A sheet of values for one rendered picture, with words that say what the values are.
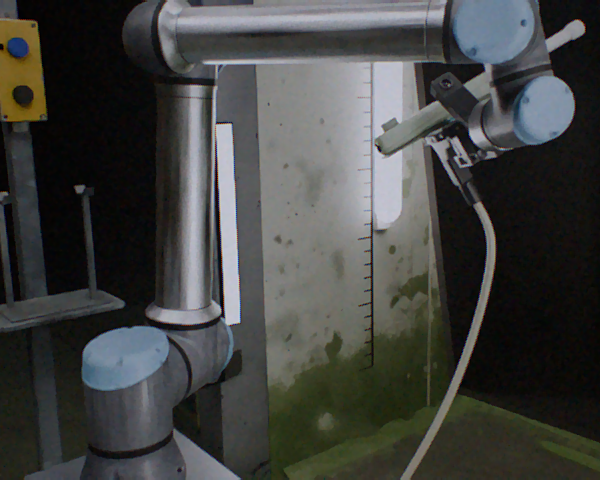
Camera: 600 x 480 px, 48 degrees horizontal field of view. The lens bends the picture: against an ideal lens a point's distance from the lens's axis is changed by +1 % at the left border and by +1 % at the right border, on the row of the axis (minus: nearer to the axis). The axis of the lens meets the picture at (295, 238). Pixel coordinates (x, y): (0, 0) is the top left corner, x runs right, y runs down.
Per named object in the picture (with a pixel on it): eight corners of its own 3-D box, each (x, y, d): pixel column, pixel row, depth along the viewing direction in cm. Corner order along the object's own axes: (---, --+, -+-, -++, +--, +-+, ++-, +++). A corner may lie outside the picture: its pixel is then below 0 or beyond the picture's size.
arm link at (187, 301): (126, 397, 135) (123, 2, 118) (176, 365, 150) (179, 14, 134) (192, 415, 129) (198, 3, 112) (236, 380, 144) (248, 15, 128)
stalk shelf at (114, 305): (92, 292, 205) (92, 287, 204) (123, 308, 187) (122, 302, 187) (-19, 313, 186) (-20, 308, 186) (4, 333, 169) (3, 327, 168)
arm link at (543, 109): (571, 63, 97) (587, 131, 97) (524, 81, 109) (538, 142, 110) (512, 79, 95) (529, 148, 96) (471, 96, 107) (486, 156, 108)
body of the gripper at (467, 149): (456, 168, 125) (488, 163, 113) (433, 129, 124) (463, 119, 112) (489, 147, 126) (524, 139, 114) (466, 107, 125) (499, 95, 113)
